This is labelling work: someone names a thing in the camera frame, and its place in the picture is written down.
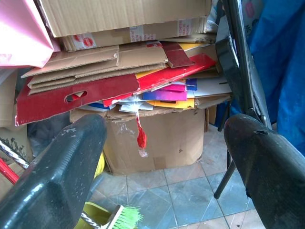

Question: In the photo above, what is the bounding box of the blue plastic tarp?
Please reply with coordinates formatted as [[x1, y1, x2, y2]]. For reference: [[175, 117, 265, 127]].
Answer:
[[230, 0, 305, 150]]

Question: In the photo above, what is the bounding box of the pink paper bag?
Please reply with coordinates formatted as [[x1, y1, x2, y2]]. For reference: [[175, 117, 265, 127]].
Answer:
[[0, 0, 61, 69]]

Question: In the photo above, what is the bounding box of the large brown cardboard box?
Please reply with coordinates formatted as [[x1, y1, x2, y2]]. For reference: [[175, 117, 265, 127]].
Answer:
[[69, 108, 206, 176]]

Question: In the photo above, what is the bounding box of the yellow plastic dustpan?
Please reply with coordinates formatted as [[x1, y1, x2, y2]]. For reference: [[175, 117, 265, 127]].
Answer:
[[73, 152, 112, 229]]

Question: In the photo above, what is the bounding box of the white flattened cardboard sheet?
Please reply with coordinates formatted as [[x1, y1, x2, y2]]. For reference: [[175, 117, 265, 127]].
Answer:
[[185, 76, 232, 98]]

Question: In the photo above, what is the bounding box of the red flattened cardboard sheet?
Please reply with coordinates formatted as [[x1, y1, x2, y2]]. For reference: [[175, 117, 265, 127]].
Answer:
[[14, 53, 217, 126]]

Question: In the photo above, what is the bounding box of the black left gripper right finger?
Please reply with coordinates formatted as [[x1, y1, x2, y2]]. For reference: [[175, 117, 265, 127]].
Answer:
[[224, 113, 305, 229]]

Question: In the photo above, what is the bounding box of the black white patterned box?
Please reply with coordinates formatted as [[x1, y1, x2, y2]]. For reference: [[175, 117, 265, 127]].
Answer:
[[0, 126, 33, 167]]

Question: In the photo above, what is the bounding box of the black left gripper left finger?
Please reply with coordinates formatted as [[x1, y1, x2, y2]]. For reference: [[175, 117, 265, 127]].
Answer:
[[0, 114, 108, 229]]

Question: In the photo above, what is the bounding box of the taped brown cardboard box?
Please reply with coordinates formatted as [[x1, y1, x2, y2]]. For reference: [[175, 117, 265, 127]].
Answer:
[[39, 0, 213, 52]]

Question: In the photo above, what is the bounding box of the green bristle brush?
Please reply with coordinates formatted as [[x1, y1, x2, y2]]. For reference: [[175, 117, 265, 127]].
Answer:
[[107, 204, 143, 229]]

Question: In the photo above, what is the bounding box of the yellow flattened carton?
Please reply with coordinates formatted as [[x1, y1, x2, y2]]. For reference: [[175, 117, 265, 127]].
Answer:
[[146, 98, 195, 110]]

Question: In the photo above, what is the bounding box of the purple pink printed carton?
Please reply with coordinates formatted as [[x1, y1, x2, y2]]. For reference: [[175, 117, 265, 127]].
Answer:
[[142, 83, 188, 102]]

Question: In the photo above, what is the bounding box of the brown flattened cardboard sheet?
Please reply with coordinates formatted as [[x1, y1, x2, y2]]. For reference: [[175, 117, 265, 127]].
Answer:
[[20, 44, 170, 95]]

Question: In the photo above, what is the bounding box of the black folding chair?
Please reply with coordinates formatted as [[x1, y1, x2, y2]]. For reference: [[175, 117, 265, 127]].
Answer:
[[213, 0, 274, 200]]

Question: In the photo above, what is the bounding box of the red deflated balloon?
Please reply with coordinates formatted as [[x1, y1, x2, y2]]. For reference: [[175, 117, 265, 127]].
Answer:
[[135, 112, 149, 158]]

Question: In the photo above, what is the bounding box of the dark red cardboard flap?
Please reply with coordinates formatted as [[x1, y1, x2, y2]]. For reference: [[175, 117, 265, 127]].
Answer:
[[161, 42, 195, 69]]

